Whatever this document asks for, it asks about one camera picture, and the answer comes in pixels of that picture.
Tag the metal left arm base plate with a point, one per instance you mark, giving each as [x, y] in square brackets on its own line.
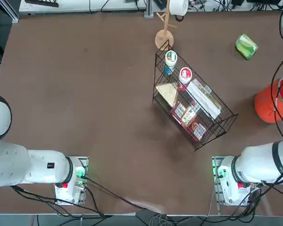
[83, 159]

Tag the red biscuit box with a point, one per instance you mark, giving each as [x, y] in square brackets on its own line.
[198, 131]

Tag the beige paper bag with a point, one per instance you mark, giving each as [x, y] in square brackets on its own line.
[166, 93]

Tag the teal packet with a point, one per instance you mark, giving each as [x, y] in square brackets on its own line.
[168, 70]

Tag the white mug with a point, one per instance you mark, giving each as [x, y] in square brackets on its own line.
[179, 5]

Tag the long white printed box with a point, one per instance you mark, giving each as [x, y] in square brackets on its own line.
[204, 100]

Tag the aluminium profile rail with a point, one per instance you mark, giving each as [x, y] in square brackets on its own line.
[148, 9]

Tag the black ridged object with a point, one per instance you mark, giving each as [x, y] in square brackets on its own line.
[41, 2]

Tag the green tissue pack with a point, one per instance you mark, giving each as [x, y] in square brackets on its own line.
[248, 48]

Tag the wooden mug tree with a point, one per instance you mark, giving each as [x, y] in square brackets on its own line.
[164, 38]

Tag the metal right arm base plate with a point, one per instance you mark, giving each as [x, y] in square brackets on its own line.
[214, 164]

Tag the orange round bin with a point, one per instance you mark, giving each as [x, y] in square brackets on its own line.
[265, 106]

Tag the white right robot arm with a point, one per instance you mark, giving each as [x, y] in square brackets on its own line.
[257, 164]

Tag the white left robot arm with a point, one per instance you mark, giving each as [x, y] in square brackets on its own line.
[37, 167]

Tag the white cup red lid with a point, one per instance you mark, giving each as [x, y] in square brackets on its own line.
[185, 75]

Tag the white cup green lid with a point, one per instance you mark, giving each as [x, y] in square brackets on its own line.
[171, 57]

